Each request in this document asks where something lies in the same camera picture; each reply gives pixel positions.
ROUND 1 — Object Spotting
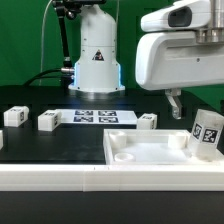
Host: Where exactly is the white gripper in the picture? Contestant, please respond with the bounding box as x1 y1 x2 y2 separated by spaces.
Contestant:
135 31 224 119

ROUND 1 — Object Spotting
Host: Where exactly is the white square tabletop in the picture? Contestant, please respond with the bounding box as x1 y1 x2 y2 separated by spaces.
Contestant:
102 128 213 166

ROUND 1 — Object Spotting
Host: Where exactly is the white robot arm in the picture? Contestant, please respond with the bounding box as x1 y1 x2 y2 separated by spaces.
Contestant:
70 0 224 119

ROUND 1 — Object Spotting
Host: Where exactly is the white tag sheet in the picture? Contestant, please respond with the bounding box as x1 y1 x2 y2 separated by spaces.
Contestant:
59 109 137 125

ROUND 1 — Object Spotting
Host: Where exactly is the white block at left edge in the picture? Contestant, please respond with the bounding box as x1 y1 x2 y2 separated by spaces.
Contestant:
0 130 3 150

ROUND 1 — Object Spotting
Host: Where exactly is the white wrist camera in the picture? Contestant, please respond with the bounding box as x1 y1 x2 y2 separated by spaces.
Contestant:
141 0 212 32

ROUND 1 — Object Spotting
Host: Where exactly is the black cable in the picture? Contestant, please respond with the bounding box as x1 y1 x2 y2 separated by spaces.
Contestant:
22 68 64 87

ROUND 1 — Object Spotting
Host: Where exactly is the black camera stand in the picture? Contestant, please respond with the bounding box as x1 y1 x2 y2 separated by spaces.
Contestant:
51 0 108 83

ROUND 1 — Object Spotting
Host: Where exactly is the white cable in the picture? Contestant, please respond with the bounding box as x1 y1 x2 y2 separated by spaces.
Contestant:
38 0 54 87

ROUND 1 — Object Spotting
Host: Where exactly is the white U-shaped fence wall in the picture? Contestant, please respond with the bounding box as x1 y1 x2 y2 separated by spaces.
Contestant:
0 153 224 191

